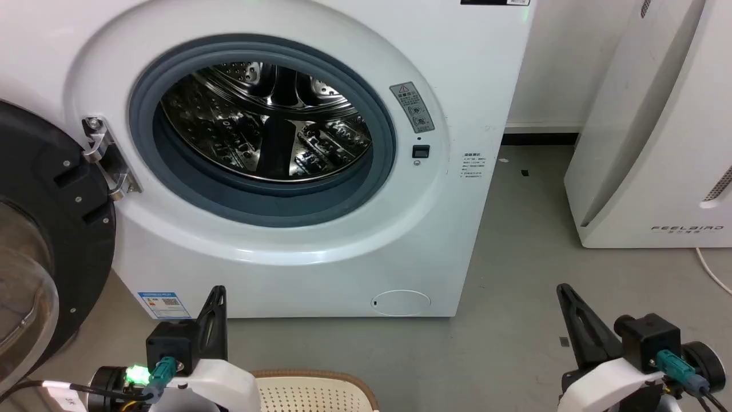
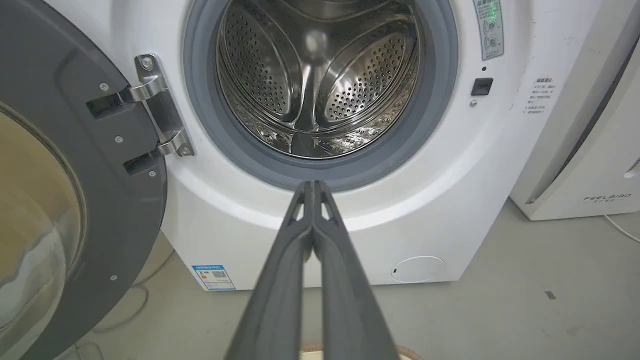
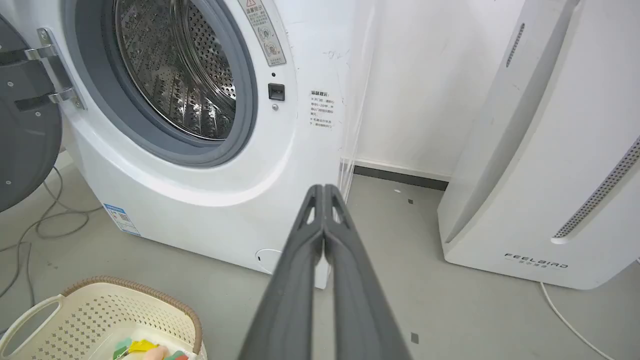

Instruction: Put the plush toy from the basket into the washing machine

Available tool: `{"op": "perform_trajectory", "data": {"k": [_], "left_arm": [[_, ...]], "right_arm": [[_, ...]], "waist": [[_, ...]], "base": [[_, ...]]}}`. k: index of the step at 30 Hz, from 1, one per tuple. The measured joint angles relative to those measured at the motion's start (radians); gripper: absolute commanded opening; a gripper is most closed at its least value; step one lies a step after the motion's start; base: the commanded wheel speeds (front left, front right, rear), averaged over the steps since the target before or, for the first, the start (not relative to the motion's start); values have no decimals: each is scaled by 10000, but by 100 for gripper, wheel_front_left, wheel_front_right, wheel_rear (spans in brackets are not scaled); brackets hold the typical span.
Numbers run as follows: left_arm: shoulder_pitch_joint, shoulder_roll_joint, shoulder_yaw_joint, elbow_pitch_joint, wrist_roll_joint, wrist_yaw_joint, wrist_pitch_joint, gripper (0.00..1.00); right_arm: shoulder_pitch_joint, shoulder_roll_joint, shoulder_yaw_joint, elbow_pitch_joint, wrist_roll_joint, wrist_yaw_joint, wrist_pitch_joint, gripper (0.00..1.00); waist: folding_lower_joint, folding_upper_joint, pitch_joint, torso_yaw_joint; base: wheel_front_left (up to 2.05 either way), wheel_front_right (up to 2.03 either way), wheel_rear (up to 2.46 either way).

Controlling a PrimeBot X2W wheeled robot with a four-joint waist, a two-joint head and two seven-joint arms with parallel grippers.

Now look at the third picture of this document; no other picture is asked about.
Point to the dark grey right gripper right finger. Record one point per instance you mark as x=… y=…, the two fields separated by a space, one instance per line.
x=357 y=300

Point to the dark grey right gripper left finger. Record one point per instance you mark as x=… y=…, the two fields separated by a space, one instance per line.
x=290 y=295

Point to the grey washing machine door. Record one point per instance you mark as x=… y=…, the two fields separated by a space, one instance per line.
x=25 y=115

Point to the white front-load washing machine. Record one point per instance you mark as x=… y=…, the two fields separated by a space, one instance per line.
x=210 y=150

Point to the cream perforated laundry basket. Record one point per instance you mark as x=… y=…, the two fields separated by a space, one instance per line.
x=90 y=320

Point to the white air purifier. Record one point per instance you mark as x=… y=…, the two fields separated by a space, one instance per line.
x=550 y=150

